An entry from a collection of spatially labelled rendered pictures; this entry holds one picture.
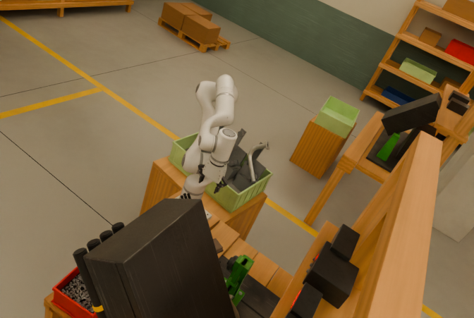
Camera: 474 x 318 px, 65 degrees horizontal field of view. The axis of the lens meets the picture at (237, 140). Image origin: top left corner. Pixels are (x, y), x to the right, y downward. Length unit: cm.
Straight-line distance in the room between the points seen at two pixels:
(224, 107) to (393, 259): 108
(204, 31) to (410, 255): 617
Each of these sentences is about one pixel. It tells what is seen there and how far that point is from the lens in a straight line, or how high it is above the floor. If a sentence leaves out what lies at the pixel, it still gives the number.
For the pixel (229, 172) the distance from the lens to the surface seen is 258.
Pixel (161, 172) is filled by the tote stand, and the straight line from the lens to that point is 261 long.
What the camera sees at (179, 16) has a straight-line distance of 717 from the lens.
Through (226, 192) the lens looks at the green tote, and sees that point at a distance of 239.
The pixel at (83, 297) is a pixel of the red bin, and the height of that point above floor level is 88.
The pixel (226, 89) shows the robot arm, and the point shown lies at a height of 169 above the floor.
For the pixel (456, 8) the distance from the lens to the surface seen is 744.
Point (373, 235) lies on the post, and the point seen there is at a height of 175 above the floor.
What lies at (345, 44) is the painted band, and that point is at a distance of 828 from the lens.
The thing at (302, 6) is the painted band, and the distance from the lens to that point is 852.
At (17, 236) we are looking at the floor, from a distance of 317.
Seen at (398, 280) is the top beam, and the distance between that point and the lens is 84.
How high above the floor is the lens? 244
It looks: 32 degrees down
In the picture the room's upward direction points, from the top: 22 degrees clockwise
